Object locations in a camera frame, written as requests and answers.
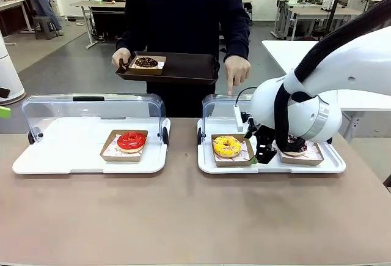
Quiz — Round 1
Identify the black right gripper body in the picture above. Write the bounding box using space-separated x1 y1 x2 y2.
255 124 277 146

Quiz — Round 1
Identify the cardboard box of yellow donut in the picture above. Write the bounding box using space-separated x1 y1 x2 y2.
211 133 256 168

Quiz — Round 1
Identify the dark brown serving tray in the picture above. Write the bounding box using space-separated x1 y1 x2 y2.
115 52 220 86

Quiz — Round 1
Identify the cardboard box of nut donut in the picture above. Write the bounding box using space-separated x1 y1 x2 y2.
127 54 167 76

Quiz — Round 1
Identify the chocolate donut with nut crumbs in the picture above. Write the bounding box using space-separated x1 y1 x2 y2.
134 57 159 68

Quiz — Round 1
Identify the person right forearm black sleeve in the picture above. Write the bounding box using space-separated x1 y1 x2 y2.
115 9 149 53

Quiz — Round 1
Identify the person left forearm black sleeve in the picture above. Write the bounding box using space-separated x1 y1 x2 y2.
218 12 252 61

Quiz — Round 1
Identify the white display tray with yellow donut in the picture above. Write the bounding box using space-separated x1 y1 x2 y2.
197 118 347 174

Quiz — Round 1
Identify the printed paper under yellow donut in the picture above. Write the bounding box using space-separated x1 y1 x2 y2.
214 142 253 161

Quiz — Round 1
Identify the yellow sprinkled donut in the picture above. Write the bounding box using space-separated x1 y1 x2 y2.
213 136 242 159

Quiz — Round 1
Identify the dark donut with pink sprinkles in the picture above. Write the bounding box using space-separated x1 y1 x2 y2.
279 134 309 157

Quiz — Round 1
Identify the cardboard box of pink-sprinkle donut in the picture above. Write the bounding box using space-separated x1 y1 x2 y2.
272 139 324 166

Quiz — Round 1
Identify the white display tray with red donut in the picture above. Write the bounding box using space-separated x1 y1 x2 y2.
12 116 171 175

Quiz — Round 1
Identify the printed paper under red donut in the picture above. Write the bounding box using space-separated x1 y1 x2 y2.
105 142 123 157

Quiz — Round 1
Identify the red glazed donut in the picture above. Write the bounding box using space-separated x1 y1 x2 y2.
117 131 147 153

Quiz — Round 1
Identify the cardboard box of red donut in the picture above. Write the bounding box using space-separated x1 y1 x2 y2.
100 129 149 163

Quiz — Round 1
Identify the person torso in black sweatshirt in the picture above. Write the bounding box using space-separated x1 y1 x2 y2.
115 0 252 119

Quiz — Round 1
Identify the person left hand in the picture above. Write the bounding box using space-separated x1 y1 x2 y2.
224 55 252 96

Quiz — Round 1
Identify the person right hand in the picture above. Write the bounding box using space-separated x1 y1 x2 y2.
111 47 137 72

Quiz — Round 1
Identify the grey step stool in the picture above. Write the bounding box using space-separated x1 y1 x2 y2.
32 15 59 40

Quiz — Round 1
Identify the bystander in blue jeans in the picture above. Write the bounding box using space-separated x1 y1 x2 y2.
23 0 65 37

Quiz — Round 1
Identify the grey workbench with white legs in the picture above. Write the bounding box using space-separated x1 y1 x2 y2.
273 0 364 41
69 0 128 50

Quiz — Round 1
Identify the black tripod stand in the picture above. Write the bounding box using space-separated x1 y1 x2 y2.
311 0 349 37

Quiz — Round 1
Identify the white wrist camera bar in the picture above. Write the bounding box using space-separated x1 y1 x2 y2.
233 104 245 133

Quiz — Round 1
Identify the clear lid without visible handle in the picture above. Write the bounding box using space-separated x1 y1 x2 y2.
201 94 254 138

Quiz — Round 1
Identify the thin black camera cable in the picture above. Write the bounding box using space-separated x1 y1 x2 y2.
235 86 258 106

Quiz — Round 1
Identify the clear lid with black handle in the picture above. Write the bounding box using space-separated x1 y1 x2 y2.
21 94 167 144

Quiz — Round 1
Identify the black lid handle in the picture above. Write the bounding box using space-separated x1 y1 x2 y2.
72 95 105 102

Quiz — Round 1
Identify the black sleeved cable bundle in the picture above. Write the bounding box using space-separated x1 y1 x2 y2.
273 1 391 154

